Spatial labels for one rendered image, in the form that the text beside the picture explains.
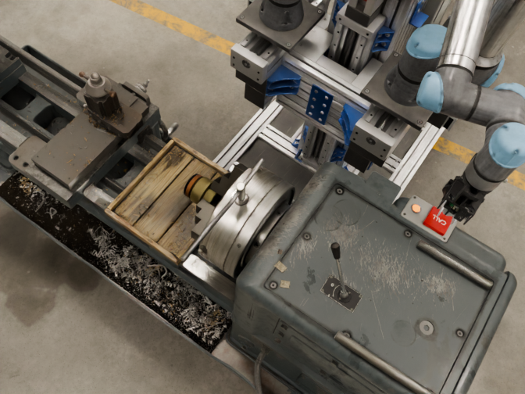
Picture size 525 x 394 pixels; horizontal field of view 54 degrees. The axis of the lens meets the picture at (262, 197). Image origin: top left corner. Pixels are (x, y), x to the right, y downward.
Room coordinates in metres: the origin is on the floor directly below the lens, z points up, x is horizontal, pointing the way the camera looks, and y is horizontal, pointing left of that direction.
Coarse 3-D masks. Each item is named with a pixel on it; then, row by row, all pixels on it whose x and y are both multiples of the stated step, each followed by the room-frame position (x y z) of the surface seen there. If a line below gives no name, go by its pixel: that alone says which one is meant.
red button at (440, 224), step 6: (432, 210) 0.64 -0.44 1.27; (438, 210) 0.64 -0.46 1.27; (432, 216) 0.62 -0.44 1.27; (438, 216) 0.62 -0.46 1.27; (444, 216) 0.63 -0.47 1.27; (450, 216) 0.63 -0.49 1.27; (426, 222) 0.60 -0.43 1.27; (432, 222) 0.60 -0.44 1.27; (438, 222) 0.61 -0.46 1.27; (444, 222) 0.61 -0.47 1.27; (450, 222) 0.61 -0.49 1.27; (432, 228) 0.59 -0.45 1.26; (438, 228) 0.59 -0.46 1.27; (444, 228) 0.59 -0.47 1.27; (444, 234) 0.58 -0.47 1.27
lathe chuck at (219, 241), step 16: (240, 176) 0.67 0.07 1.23; (256, 176) 0.68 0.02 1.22; (272, 176) 0.70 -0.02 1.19; (256, 192) 0.62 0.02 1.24; (240, 208) 0.57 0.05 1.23; (208, 224) 0.53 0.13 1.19; (224, 224) 0.53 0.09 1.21; (240, 224) 0.53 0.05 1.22; (208, 240) 0.50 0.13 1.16; (224, 240) 0.50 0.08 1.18; (208, 256) 0.48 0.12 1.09; (224, 256) 0.47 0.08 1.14
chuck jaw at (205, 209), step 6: (198, 204) 0.62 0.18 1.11; (204, 204) 0.63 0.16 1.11; (210, 204) 0.63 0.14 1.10; (198, 210) 0.61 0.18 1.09; (204, 210) 0.61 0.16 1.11; (210, 210) 0.61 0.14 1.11; (198, 216) 0.59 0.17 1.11; (204, 216) 0.59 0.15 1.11; (198, 222) 0.57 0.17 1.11; (204, 222) 0.57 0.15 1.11; (198, 228) 0.55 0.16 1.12; (192, 234) 0.53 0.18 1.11; (198, 234) 0.53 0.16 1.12; (204, 246) 0.50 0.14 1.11; (204, 252) 0.49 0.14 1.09
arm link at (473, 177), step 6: (474, 156) 0.61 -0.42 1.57; (468, 168) 0.60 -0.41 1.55; (468, 174) 0.59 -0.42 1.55; (474, 174) 0.58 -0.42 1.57; (468, 180) 0.58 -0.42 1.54; (474, 180) 0.57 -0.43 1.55; (480, 180) 0.56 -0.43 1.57; (474, 186) 0.56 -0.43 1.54; (480, 186) 0.56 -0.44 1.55; (486, 186) 0.56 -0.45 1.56; (492, 186) 0.56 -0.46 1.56
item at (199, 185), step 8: (192, 176) 0.71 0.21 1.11; (200, 176) 0.72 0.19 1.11; (192, 184) 0.68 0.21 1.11; (200, 184) 0.68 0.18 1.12; (208, 184) 0.68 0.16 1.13; (184, 192) 0.67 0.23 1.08; (192, 192) 0.66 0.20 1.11; (200, 192) 0.66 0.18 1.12; (208, 192) 0.66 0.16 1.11; (192, 200) 0.65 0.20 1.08; (200, 200) 0.64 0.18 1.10; (208, 200) 0.64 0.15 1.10; (216, 200) 0.67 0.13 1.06
